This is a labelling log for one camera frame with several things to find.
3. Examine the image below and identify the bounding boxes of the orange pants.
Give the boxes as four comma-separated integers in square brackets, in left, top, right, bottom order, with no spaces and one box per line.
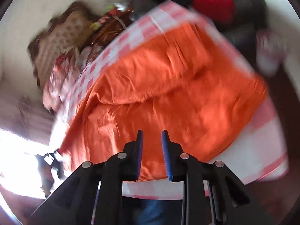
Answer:
[60,22,268,181]

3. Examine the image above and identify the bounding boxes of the pink white checkered tablecloth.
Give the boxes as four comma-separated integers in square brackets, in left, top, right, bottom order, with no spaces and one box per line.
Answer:
[46,0,290,201]

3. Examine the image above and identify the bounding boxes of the pink floral folded quilt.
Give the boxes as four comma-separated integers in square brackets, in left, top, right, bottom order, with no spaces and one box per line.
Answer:
[42,44,104,113]

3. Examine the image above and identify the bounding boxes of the wooden nightstand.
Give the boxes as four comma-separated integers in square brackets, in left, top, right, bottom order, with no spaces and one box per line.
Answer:
[89,3,134,48]

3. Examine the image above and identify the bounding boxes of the tufted brown headboard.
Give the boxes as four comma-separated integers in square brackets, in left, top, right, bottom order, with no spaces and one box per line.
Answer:
[27,1,99,89]

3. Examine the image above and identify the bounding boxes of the white trash bin pink liner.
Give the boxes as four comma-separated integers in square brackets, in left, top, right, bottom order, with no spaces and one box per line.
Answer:
[256,29,288,78]

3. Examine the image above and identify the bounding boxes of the red cushion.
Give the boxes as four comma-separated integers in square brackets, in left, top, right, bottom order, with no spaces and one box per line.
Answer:
[192,0,236,24]

